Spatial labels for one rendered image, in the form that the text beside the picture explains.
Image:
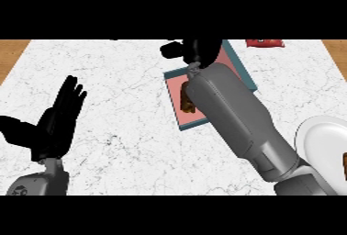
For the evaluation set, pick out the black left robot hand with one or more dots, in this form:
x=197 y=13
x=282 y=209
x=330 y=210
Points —
x=56 y=122

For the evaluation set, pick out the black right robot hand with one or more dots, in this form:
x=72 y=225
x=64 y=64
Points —
x=200 y=50

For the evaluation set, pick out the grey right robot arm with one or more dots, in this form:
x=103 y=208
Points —
x=245 y=125

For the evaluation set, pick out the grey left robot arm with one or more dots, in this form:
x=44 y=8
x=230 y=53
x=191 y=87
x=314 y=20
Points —
x=42 y=182

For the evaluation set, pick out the pink box with teal rim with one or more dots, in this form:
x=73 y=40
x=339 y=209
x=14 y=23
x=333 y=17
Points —
x=180 y=91

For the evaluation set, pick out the brown sweet potato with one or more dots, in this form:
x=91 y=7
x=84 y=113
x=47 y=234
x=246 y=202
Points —
x=186 y=99

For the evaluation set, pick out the white plate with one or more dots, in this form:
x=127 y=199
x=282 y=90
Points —
x=321 y=147

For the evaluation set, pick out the red snack bag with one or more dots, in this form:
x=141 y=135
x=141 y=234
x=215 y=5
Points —
x=264 y=43

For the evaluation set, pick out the brown food piece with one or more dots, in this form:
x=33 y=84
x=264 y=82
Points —
x=344 y=166

